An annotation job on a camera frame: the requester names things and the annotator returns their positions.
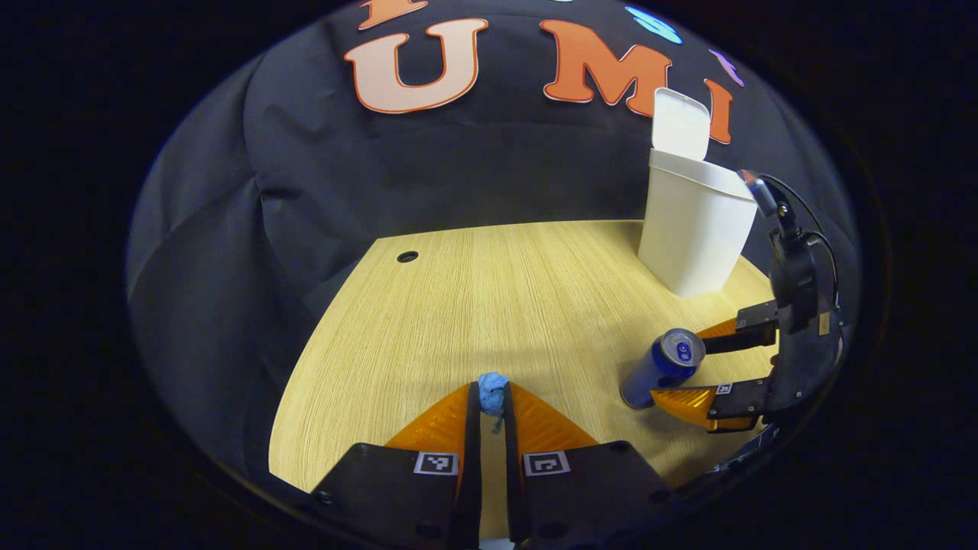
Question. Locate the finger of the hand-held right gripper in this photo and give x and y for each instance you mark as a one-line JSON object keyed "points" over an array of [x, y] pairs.
{"points": [[718, 405], [752, 328]]}

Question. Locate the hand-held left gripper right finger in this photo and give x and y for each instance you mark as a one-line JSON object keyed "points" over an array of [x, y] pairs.
{"points": [[513, 458]]}

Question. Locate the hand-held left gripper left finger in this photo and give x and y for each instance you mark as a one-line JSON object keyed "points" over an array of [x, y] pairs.
{"points": [[472, 458]]}

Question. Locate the blue pop can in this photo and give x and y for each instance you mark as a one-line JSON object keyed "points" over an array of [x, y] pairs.
{"points": [[657, 370]]}

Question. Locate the blue paper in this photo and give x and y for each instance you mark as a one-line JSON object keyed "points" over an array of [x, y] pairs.
{"points": [[493, 391]]}

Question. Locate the white desktop garbage bin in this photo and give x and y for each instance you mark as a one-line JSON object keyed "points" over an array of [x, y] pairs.
{"points": [[691, 229]]}

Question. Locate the black backdrop cloth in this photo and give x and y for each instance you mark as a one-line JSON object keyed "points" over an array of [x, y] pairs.
{"points": [[458, 168]]}

